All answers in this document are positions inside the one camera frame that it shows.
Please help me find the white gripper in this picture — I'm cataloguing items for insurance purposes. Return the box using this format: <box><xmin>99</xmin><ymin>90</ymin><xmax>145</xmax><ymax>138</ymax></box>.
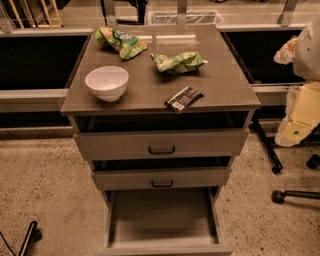
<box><xmin>273</xmin><ymin>38</ymin><xmax>320</xmax><ymax>147</ymax></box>

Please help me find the black rxbar chocolate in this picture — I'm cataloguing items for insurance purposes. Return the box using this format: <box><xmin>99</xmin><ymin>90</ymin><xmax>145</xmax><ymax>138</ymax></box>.
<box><xmin>164</xmin><ymin>86</ymin><xmax>203</xmax><ymax>114</ymax></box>

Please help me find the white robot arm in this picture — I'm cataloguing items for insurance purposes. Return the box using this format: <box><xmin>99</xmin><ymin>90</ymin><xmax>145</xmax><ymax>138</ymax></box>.
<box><xmin>273</xmin><ymin>13</ymin><xmax>320</xmax><ymax>147</ymax></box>

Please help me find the top grey drawer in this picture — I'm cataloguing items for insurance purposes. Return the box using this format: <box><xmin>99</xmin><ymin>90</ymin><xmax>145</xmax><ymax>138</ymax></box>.
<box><xmin>74</xmin><ymin>128</ymin><xmax>249</xmax><ymax>161</ymax></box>

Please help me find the grey drawer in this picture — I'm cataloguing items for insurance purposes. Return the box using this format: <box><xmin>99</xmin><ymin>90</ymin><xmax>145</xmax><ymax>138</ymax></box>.
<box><xmin>74</xmin><ymin>128</ymin><xmax>249</xmax><ymax>161</ymax></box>
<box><xmin>94</xmin><ymin>187</ymin><xmax>233</xmax><ymax>256</ymax></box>
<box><xmin>92</xmin><ymin>157</ymin><xmax>231</xmax><ymax>191</ymax></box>

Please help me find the grey drawer cabinet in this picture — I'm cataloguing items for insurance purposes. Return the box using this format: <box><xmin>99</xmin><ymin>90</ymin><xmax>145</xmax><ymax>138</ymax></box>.
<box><xmin>60</xmin><ymin>23</ymin><xmax>262</xmax><ymax>201</ymax></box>

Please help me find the bottom grey drawer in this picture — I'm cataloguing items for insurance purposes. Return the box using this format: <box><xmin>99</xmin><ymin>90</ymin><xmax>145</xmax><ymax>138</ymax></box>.
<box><xmin>94</xmin><ymin>187</ymin><xmax>233</xmax><ymax>256</ymax></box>

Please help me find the middle grey drawer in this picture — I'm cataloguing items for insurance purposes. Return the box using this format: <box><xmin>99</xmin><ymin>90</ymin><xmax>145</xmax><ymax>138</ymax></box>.
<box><xmin>92</xmin><ymin>157</ymin><xmax>231</xmax><ymax>191</ymax></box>

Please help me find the black chair base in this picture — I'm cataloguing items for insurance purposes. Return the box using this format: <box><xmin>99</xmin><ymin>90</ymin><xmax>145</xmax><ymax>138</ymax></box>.
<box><xmin>271</xmin><ymin>154</ymin><xmax>320</xmax><ymax>204</ymax></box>

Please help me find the crumpled green snack bag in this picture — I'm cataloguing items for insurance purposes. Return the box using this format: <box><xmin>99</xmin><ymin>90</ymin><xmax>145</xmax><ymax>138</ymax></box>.
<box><xmin>151</xmin><ymin>52</ymin><xmax>208</xmax><ymax>74</ymax></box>

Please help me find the green chip bag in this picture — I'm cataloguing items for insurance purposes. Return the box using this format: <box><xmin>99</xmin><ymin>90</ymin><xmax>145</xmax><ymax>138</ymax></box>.
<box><xmin>94</xmin><ymin>27</ymin><xmax>148</xmax><ymax>61</ymax></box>

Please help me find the white bowl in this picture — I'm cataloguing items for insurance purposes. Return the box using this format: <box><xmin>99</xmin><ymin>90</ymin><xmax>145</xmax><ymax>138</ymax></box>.
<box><xmin>85</xmin><ymin>66</ymin><xmax>129</xmax><ymax>102</ymax></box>

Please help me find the black stand leg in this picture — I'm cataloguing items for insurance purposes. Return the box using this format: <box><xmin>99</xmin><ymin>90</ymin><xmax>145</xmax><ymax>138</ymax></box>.
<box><xmin>0</xmin><ymin>221</ymin><xmax>42</xmax><ymax>256</ymax></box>

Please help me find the wooden rack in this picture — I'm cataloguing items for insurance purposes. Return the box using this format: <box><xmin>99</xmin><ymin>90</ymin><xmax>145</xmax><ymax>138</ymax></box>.
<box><xmin>1</xmin><ymin>0</ymin><xmax>63</xmax><ymax>29</ymax></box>

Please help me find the black table frame with caster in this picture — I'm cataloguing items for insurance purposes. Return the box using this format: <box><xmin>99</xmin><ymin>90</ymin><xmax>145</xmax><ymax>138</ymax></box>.
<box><xmin>249</xmin><ymin>114</ymin><xmax>320</xmax><ymax>175</ymax></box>

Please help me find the white wire basket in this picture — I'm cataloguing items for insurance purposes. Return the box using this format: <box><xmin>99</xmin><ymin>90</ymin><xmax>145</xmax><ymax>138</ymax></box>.
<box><xmin>145</xmin><ymin>10</ymin><xmax>224</xmax><ymax>25</ymax></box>

